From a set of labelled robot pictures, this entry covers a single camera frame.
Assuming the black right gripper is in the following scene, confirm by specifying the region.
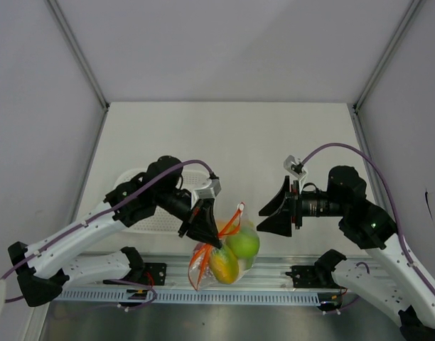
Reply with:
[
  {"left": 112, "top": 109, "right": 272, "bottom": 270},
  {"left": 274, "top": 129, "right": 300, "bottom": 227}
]
[{"left": 256, "top": 175, "right": 346, "bottom": 237}]

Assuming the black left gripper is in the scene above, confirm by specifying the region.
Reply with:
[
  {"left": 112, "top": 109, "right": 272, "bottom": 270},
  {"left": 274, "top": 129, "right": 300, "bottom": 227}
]
[{"left": 155, "top": 188, "right": 223, "bottom": 249}]

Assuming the clear zip top bag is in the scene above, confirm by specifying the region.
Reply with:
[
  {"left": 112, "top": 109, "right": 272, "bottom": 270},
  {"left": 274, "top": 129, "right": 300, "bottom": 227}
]
[{"left": 188, "top": 202, "right": 261, "bottom": 291}]

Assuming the green apple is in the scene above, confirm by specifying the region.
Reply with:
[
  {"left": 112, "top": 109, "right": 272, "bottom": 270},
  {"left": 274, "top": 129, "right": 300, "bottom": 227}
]
[{"left": 226, "top": 227, "right": 260, "bottom": 259}]

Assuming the yellow green mango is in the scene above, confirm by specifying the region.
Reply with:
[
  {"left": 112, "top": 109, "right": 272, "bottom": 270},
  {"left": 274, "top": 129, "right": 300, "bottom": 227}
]
[{"left": 208, "top": 245, "right": 240, "bottom": 284}]

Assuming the yellow lemon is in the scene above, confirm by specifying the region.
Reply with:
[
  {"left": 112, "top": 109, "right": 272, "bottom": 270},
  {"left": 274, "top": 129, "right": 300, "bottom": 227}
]
[{"left": 216, "top": 220, "right": 255, "bottom": 233}]

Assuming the white cauliflower with leaves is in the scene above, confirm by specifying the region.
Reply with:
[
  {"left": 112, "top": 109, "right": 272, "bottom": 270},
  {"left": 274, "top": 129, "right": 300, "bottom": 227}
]
[{"left": 238, "top": 257, "right": 255, "bottom": 273}]

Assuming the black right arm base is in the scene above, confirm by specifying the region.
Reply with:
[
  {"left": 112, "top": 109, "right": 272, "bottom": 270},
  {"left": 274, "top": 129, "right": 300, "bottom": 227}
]
[{"left": 285, "top": 265, "right": 356, "bottom": 315}]

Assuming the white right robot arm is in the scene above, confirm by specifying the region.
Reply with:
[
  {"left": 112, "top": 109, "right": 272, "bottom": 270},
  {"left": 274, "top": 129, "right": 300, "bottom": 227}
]
[{"left": 257, "top": 163, "right": 435, "bottom": 340}]

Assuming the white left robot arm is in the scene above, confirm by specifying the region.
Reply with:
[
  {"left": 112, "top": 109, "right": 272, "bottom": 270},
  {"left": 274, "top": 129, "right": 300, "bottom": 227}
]
[{"left": 8, "top": 180, "right": 222, "bottom": 307}]

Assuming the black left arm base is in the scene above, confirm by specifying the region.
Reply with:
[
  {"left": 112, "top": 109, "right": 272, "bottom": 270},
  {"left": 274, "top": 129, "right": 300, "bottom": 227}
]
[{"left": 102, "top": 262, "right": 168, "bottom": 306}]

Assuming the white perforated plastic basket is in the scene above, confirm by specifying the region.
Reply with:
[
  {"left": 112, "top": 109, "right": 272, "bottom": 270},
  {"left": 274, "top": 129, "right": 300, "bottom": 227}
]
[{"left": 114, "top": 168, "right": 208, "bottom": 235}]

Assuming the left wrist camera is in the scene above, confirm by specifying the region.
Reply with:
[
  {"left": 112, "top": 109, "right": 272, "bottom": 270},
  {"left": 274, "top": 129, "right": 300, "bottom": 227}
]
[{"left": 191, "top": 178, "right": 222, "bottom": 207}]

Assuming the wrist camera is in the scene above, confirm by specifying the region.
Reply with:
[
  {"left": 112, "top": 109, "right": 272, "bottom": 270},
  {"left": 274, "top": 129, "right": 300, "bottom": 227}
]
[
  {"left": 283, "top": 155, "right": 308, "bottom": 191},
  {"left": 191, "top": 178, "right": 222, "bottom": 207}
]

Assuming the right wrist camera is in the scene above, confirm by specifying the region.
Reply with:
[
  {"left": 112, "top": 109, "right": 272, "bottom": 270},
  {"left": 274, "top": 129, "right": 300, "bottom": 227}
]
[{"left": 283, "top": 155, "right": 308, "bottom": 191}]

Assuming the aluminium rail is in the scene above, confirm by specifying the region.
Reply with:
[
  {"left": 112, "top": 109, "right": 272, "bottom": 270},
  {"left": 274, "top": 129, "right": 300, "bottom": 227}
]
[{"left": 38, "top": 254, "right": 346, "bottom": 287}]

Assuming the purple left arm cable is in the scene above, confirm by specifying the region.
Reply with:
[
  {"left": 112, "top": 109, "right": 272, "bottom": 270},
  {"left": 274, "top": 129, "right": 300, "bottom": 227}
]
[{"left": 0, "top": 159, "right": 218, "bottom": 313}]

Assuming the slotted cable duct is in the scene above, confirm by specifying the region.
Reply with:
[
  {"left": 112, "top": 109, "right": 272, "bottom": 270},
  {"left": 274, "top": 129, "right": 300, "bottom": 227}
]
[{"left": 56, "top": 286, "right": 321, "bottom": 306}]

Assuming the right aluminium frame post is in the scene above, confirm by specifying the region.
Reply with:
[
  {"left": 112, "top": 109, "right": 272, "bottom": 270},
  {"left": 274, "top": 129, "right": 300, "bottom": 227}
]
[{"left": 353, "top": 0, "right": 426, "bottom": 114}]

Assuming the aluminium frame post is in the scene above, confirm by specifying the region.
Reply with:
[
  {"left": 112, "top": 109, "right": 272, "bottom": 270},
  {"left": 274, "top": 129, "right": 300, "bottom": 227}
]
[
  {"left": 353, "top": 0, "right": 426, "bottom": 114},
  {"left": 44, "top": 0, "right": 109, "bottom": 110}
]

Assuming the left aluminium frame post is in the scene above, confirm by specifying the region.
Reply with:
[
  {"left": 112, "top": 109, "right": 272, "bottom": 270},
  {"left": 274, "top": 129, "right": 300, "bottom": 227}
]
[{"left": 44, "top": 0, "right": 109, "bottom": 110}]

